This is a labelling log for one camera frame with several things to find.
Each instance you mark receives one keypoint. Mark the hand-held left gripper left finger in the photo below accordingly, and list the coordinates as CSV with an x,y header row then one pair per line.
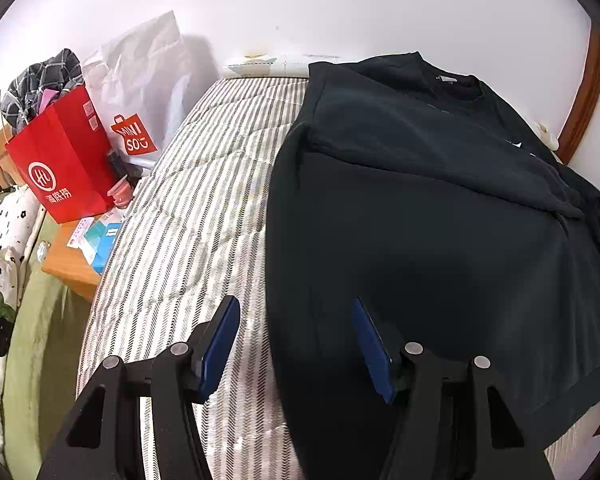
x,y
219,347

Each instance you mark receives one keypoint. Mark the red paper bag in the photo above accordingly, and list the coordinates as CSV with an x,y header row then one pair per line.
x,y
62,160

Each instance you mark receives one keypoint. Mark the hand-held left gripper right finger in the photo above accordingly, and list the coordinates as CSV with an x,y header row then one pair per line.
x,y
372,350

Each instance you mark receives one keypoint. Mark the wooden door frame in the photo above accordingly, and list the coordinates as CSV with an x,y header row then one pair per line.
x,y
582,90

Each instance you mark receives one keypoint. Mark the pink bottle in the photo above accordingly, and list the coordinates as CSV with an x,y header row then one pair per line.
x,y
121,194

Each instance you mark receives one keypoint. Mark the wooden bedside table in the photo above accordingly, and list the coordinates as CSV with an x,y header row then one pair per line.
x,y
72,260

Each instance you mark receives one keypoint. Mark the floral white and green blanket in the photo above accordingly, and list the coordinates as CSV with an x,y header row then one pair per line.
x,y
2,280

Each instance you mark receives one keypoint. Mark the dark plaid cloth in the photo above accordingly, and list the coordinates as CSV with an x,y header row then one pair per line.
x,y
35,90

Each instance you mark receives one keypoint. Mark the blue and white box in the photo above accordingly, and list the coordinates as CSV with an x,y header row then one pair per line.
x,y
100,245

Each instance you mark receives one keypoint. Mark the white plastic shopping bag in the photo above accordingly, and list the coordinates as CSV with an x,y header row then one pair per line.
x,y
140,90

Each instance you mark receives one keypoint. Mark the striped grey mattress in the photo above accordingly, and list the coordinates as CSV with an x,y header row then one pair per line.
x,y
180,240

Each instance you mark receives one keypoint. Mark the black sweatshirt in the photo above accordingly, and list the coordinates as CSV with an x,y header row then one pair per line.
x,y
430,240

